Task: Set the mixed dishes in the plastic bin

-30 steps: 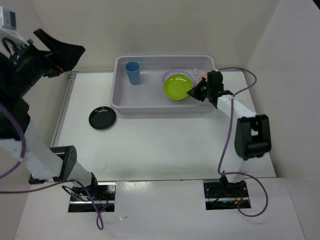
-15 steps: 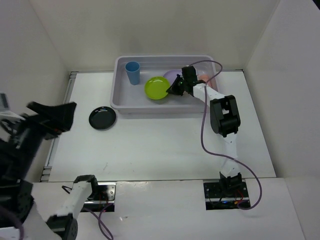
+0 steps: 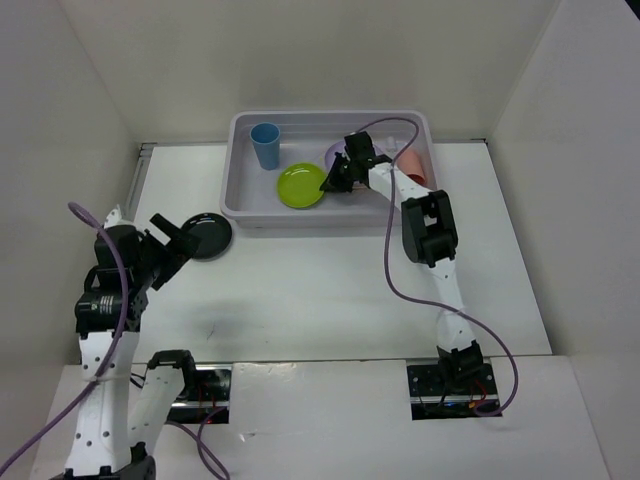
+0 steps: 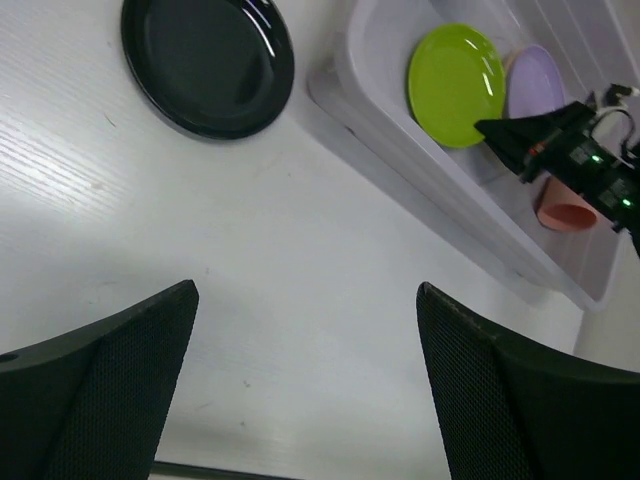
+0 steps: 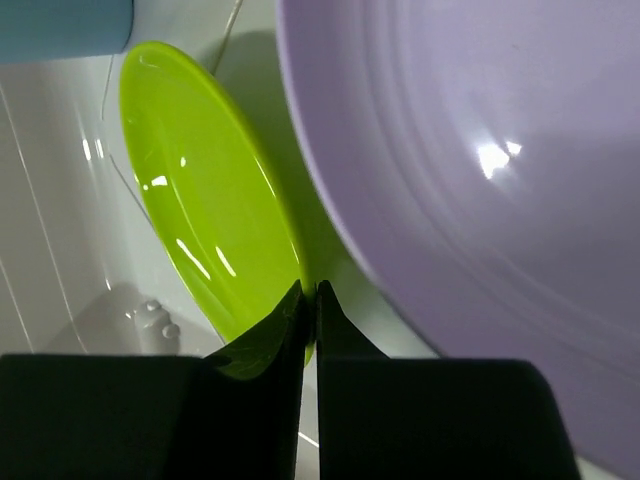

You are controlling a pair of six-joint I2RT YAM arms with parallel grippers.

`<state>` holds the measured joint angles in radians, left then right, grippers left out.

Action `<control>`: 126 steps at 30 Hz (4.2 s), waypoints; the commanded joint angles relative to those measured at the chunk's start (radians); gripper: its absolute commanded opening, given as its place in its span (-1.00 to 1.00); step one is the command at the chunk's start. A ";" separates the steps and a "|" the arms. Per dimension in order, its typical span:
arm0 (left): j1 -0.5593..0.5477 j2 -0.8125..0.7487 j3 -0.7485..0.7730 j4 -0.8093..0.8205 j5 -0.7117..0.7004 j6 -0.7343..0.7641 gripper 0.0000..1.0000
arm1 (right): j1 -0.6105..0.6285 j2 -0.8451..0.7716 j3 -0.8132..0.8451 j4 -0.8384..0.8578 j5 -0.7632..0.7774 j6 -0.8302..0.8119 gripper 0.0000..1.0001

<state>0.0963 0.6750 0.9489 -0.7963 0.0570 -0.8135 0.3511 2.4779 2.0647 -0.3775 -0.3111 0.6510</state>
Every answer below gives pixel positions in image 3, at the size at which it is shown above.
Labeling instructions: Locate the orange plastic plate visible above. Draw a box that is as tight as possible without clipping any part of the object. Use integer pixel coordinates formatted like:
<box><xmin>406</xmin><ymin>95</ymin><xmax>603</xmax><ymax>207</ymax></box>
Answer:
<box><xmin>352</xmin><ymin>182</ymin><xmax>370</xmax><ymax>192</ymax></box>

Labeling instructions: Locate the purple plastic plate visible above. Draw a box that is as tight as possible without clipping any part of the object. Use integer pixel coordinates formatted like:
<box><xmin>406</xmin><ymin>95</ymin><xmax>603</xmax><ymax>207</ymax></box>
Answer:
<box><xmin>324</xmin><ymin>139</ymin><xmax>390</xmax><ymax>176</ymax></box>

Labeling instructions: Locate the black plate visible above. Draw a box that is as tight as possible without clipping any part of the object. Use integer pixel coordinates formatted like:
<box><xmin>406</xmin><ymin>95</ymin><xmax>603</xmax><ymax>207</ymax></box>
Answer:
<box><xmin>181</xmin><ymin>212</ymin><xmax>233</xmax><ymax>261</ymax></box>

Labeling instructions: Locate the green plastic plate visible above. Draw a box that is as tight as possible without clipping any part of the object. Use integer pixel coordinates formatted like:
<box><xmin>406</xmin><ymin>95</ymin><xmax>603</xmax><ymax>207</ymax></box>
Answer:
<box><xmin>276</xmin><ymin>162</ymin><xmax>327</xmax><ymax>209</ymax></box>

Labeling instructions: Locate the coral plastic cup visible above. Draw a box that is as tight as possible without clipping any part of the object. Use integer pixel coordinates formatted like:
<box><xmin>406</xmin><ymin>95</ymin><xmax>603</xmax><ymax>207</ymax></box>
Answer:
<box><xmin>396</xmin><ymin>148</ymin><xmax>427</xmax><ymax>186</ymax></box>

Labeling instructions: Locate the blue plastic cup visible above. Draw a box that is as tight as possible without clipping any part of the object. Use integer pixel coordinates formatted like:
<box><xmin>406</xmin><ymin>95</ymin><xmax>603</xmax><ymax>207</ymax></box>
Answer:
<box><xmin>250</xmin><ymin>123</ymin><xmax>280</xmax><ymax>170</ymax></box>

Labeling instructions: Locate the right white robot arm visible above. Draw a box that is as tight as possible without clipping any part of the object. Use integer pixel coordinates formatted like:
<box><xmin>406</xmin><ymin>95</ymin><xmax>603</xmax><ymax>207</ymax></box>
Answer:
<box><xmin>320</xmin><ymin>131</ymin><xmax>484</xmax><ymax>394</ymax></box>

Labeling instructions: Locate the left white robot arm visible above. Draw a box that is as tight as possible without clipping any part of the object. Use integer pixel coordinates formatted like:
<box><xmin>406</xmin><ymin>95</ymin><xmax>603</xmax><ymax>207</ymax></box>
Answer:
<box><xmin>61</xmin><ymin>209</ymin><xmax>200</xmax><ymax>479</ymax></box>

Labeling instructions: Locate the lavender plastic bin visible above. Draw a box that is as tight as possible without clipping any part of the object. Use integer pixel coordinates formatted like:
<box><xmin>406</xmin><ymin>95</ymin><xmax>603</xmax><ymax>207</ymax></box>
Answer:
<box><xmin>220</xmin><ymin>110</ymin><xmax>437</xmax><ymax>228</ymax></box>

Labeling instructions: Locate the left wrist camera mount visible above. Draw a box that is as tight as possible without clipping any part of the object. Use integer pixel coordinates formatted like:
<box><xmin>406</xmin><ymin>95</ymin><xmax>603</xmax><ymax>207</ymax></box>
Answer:
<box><xmin>103</xmin><ymin>204</ymin><xmax>134</xmax><ymax>230</ymax></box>

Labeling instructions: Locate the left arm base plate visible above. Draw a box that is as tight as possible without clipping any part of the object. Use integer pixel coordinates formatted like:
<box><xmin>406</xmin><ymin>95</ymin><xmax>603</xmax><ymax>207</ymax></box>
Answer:
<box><xmin>168</xmin><ymin>363</ymin><xmax>232</xmax><ymax>425</ymax></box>

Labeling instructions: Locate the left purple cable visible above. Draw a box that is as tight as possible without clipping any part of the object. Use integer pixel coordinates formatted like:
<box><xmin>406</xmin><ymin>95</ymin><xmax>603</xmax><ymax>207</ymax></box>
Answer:
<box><xmin>0</xmin><ymin>201</ymin><xmax>232</xmax><ymax>480</ymax></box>

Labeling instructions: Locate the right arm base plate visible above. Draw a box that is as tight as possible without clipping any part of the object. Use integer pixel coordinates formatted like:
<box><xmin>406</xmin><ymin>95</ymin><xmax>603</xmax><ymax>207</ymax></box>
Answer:
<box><xmin>406</xmin><ymin>360</ymin><xmax>500</xmax><ymax>421</ymax></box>

